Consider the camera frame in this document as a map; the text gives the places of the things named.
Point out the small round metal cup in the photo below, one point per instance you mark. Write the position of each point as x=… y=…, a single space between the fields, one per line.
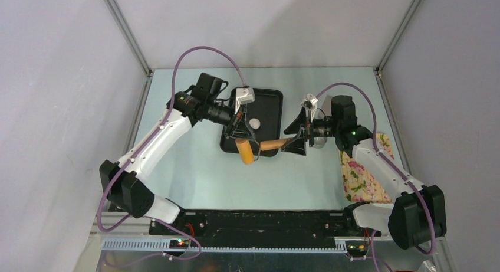
x=318 y=142

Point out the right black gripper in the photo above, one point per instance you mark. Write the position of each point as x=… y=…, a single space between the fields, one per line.
x=298 y=145

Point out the aluminium frame with cable duct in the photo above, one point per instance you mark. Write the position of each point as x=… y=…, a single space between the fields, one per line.
x=167 y=241

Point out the white dough ball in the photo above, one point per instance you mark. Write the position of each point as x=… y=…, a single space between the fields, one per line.
x=255 y=123

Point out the metal spatula with red handle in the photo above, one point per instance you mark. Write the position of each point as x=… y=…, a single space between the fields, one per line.
x=324 y=107

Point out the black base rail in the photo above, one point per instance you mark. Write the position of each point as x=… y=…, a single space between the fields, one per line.
x=268 y=229

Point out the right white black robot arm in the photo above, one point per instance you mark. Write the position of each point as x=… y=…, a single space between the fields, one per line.
x=417 y=213

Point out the black baking tray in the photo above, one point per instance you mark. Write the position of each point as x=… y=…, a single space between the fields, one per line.
x=267 y=108

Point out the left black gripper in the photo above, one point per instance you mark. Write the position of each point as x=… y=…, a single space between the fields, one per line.
x=239 y=129

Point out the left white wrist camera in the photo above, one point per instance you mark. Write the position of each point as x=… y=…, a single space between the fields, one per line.
x=244 y=95

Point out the floral cloth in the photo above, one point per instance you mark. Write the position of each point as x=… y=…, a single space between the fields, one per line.
x=359 y=184

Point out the wooden dough roller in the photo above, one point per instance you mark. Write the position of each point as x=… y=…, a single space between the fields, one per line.
x=250 y=151

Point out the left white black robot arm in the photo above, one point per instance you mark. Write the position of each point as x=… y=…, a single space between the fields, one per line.
x=125 y=181

